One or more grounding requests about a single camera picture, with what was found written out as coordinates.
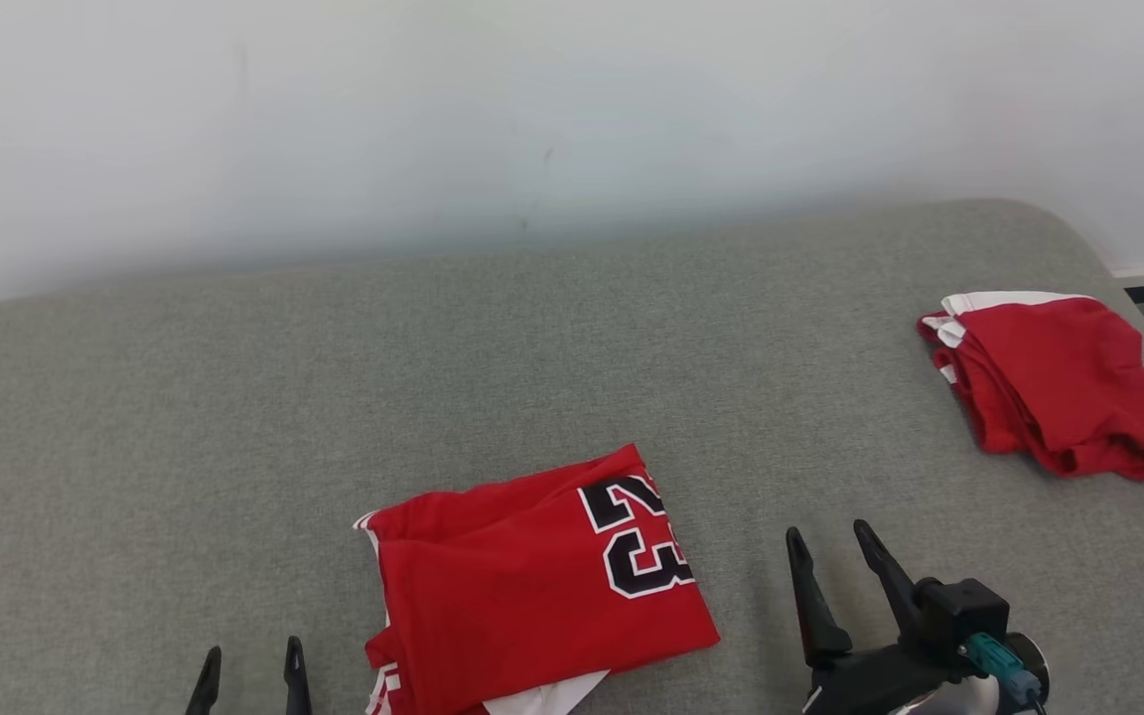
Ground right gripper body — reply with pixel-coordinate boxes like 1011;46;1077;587
801;632;1052;715

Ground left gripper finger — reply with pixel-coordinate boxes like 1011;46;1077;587
185;646;222;715
283;637;313;715

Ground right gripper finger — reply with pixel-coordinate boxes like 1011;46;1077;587
786;526;854;669
852;518;924;639

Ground red jersey with white trim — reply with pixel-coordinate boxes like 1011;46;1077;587
353;443;723;715

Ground red shorts with white stripe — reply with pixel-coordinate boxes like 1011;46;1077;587
917;290;1144;484

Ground teal cable connector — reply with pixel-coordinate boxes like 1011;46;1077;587
964;632;1043;704

